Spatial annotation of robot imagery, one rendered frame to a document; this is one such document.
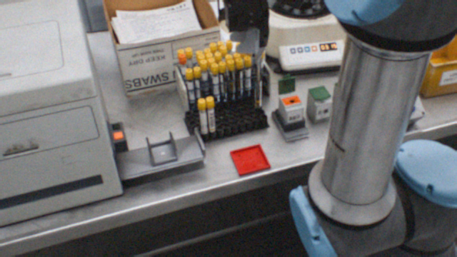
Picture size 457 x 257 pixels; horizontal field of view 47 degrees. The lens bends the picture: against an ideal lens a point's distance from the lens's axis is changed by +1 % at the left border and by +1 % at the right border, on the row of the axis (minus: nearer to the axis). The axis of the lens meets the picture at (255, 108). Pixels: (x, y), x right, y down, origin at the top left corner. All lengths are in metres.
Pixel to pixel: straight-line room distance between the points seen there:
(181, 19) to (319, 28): 0.37
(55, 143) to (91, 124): 0.07
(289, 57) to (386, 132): 0.74
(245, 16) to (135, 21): 0.50
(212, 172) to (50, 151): 0.32
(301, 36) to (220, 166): 0.41
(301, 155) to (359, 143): 0.53
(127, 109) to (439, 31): 0.88
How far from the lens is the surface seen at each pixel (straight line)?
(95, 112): 0.91
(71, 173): 1.00
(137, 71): 1.23
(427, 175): 0.76
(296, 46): 1.31
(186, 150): 1.07
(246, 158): 1.09
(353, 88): 0.54
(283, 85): 1.12
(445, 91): 1.31
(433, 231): 0.80
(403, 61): 0.51
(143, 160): 1.06
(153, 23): 1.40
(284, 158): 1.10
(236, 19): 0.98
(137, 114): 1.22
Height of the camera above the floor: 1.68
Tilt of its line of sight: 42 degrees down
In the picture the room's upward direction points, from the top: straight up
